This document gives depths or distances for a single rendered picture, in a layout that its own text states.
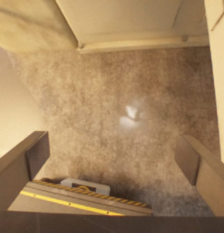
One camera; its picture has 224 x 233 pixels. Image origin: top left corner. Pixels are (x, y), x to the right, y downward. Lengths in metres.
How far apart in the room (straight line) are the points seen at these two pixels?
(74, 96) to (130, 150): 0.49
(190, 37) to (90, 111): 0.76
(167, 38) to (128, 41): 0.24
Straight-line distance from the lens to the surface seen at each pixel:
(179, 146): 0.17
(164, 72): 1.12
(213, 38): 0.51
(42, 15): 1.03
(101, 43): 1.17
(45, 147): 0.16
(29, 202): 0.87
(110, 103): 1.06
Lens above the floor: 1.02
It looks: 79 degrees down
